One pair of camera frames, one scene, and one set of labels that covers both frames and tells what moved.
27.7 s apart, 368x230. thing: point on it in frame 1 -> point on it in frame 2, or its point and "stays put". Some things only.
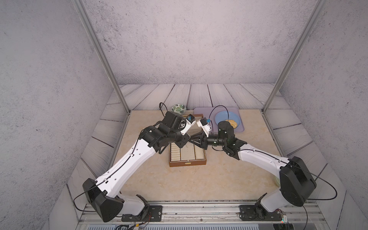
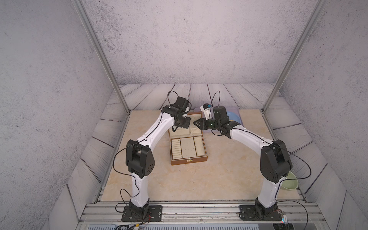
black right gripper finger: x=200 y=140 -> x=201 y=123
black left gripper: x=182 y=143 -> x=186 y=125
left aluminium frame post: x=80 y=7 stays put
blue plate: x=227 y=115 stays put
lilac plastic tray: x=209 y=113 stays put
